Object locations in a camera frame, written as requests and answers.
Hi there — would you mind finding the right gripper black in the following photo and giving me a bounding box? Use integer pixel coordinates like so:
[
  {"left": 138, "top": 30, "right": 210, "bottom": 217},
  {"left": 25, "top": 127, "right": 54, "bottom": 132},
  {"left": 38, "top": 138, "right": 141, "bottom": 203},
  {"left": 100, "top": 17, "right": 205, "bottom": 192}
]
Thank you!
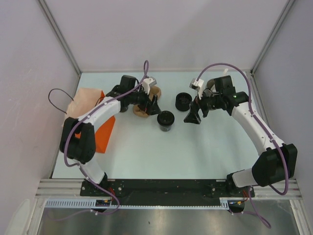
[{"left": 184, "top": 89, "right": 223, "bottom": 124}]

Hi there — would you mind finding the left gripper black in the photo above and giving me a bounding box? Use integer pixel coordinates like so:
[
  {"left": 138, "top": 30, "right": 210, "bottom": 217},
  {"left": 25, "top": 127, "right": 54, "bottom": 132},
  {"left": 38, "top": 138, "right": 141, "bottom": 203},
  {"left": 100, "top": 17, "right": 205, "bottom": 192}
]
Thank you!
[{"left": 128, "top": 84, "right": 161, "bottom": 116}]

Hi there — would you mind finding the black cup lid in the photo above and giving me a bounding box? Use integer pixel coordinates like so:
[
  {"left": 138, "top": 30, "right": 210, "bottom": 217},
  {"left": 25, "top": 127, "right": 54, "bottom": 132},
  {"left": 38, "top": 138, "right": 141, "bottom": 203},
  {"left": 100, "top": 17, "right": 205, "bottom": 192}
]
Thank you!
[{"left": 157, "top": 111, "right": 175, "bottom": 122}]

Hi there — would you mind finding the orange paper bag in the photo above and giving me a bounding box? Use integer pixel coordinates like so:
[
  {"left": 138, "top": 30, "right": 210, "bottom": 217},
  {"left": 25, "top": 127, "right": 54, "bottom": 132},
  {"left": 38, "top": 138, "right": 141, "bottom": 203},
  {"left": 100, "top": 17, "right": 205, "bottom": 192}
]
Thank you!
[{"left": 65, "top": 88, "right": 115, "bottom": 154}]

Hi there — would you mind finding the dark single cup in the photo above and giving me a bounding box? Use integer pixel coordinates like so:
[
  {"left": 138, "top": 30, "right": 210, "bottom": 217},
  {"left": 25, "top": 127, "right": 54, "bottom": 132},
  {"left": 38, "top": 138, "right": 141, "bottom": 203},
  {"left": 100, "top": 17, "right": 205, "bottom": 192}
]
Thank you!
[{"left": 158, "top": 121, "right": 174, "bottom": 132}]

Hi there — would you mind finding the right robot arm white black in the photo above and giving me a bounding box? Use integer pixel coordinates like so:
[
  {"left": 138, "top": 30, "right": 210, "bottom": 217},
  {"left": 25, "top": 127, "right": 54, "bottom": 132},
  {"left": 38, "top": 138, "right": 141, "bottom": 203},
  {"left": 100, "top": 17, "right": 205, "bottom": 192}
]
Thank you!
[{"left": 184, "top": 75, "right": 298, "bottom": 196}]

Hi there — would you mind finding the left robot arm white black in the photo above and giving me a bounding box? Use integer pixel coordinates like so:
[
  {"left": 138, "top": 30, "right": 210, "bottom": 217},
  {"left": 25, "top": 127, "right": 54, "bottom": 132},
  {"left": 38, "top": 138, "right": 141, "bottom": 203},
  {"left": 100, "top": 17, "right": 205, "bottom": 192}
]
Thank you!
[{"left": 59, "top": 75, "right": 161, "bottom": 196}]

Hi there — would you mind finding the middle black coffee cup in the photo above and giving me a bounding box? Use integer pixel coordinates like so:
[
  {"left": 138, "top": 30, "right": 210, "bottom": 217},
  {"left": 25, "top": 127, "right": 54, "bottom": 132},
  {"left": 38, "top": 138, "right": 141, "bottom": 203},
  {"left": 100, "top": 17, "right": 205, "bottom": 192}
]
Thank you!
[{"left": 175, "top": 93, "right": 192, "bottom": 112}]

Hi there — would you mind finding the left brown pulp cup carrier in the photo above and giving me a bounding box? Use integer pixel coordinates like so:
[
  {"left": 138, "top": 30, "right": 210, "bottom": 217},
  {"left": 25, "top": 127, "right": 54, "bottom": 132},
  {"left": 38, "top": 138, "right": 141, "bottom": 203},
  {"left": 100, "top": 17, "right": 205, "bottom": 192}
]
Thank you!
[{"left": 133, "top": 86, "right": 161, "bottom": 118}]

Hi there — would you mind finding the grey straw holder cup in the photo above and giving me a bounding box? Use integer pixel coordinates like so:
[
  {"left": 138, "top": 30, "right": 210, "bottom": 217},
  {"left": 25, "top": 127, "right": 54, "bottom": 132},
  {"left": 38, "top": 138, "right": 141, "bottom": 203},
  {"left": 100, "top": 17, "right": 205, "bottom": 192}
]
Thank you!
[{"left": 206, "top": 79, "right": 215, "bottom": 89}]

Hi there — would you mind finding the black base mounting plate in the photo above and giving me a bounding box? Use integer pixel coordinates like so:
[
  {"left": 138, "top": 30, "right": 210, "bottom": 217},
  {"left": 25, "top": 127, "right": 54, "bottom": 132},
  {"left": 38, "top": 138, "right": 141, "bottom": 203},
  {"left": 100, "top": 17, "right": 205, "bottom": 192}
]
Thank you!
[{"left": 80, "top": 178, "right": 255, "bottom": 207}]

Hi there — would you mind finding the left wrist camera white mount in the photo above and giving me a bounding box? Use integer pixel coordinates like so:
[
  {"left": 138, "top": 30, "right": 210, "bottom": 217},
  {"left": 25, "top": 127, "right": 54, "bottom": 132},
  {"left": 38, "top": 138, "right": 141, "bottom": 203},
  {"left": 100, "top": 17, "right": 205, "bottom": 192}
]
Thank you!
[{"left": 141, "top": 77, "right": 157, "bottom": 94}]

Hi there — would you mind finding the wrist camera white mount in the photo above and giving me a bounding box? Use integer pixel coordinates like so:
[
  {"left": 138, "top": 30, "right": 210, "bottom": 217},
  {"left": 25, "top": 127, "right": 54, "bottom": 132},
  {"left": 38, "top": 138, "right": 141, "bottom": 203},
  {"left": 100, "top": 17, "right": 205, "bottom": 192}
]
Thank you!
[
  {"left": 189, "top": 78, "right": 205, "bottom": 100},
  {"left": 141, "top": 77, "right": 157, "bottom": 94}
]

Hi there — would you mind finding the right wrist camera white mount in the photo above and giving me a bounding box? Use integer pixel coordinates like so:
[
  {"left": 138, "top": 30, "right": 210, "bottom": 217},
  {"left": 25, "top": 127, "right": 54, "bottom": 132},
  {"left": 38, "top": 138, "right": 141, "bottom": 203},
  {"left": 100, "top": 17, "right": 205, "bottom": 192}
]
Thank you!
[{"left": 189, "top": 78, "right": 205, "bottom": 100}]

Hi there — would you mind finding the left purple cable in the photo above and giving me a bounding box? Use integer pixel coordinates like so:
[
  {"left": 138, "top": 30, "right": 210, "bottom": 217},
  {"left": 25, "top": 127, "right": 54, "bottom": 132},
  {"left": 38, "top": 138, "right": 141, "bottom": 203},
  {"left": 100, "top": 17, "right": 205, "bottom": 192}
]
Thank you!
[{"left": 47, "top": 60, "right": 150, "bottom": 221}]

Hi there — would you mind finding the purple cable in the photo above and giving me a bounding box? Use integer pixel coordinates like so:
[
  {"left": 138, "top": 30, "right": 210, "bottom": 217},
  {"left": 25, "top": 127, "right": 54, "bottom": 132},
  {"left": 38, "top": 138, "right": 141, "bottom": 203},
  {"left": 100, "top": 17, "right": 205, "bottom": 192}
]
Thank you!
[
  {"left": 197, "top": 63, "right": 293, "bottom": 230},
  {"left": 47, "top": 60, "right": 150, "bottom": 221}
]

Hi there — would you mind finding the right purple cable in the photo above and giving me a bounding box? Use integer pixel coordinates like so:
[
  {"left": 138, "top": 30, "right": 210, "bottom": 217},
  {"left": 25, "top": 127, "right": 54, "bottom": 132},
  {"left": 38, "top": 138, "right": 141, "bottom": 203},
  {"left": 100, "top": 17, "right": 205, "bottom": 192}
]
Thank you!
[{"left": 197, "top": 63, "right": 293, "bottom": 230}]

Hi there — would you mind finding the aluminium frame rail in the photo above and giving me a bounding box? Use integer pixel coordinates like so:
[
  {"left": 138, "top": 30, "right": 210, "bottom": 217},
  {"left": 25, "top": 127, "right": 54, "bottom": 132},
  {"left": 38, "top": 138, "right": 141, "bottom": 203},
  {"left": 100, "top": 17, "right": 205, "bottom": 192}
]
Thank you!
[{"left": 35, "top": 179, "right": 302, "bottom": 200}]

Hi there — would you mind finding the white slotted cable duct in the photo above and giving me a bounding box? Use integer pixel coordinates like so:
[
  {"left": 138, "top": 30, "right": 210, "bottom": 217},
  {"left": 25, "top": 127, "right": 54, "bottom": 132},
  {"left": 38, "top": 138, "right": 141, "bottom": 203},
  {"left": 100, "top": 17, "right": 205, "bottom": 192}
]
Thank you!
[{"left": 45, "top": 198, "right": 229, "bottom": 210}]

